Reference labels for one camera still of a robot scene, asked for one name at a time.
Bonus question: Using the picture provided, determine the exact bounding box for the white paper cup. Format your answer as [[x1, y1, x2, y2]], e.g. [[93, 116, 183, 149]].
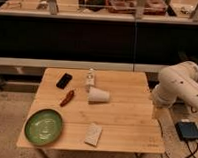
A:
[[87, 87, 110, 103]]

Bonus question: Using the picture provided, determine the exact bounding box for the black cable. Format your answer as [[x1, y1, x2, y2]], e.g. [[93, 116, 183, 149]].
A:
[[154, 120, 198, 158]]

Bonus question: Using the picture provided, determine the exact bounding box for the wooden folding table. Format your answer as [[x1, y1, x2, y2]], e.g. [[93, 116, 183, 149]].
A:
[[15, 65, 170, 158]]

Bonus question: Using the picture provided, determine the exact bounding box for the small white bottle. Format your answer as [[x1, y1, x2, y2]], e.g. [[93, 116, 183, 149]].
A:
[[85, 68, 96, 91]]

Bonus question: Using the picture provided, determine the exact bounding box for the green ceramic bowl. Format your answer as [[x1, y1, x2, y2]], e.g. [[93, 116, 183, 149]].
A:
[[24, 109, 63, 146]]

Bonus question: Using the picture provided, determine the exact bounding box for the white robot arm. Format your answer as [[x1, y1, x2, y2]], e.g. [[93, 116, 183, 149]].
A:
[[151, 61, 198, 111]]

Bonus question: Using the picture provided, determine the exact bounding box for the black power box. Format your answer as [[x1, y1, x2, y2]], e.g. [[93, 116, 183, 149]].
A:
[[175, 121, 198, 141]]

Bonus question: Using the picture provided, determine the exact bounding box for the black smartphone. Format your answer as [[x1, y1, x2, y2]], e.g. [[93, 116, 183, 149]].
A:
[[56, 74, 73, 89]]

